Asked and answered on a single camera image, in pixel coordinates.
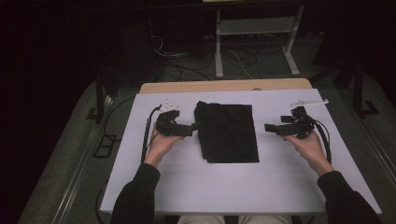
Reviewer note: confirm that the black floor frame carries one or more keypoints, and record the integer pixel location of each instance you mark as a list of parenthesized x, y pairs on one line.
[(97, 154)]

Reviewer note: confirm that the black metal post stand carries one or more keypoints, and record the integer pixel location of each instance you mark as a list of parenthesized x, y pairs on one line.
[(99, 99)]

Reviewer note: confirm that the black metal stand with foot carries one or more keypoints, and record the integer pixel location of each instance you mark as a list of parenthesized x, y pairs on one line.
[(358, 90)]

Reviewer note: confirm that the white foam board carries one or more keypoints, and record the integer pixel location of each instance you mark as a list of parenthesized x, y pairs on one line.
[(218, 186)]

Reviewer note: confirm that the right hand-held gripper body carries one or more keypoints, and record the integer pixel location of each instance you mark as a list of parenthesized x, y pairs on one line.
[(303, 126)]

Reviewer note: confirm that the person's left hand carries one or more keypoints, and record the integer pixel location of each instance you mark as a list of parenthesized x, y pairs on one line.
[(158, 146)]

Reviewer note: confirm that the person's right hand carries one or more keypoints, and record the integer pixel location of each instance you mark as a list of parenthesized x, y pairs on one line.
[(311, 149)]

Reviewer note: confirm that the black pants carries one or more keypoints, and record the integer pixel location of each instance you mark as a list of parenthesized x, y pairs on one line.
[(227, 133)]

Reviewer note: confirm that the wooden table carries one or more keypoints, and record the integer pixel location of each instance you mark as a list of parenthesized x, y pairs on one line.
[(193, 86)]

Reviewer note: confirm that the white metal stand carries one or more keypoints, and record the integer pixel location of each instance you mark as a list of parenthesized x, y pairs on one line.
[(219, 56)]

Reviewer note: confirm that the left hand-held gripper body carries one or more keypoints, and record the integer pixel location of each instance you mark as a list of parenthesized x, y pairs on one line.
[(166, 124)]

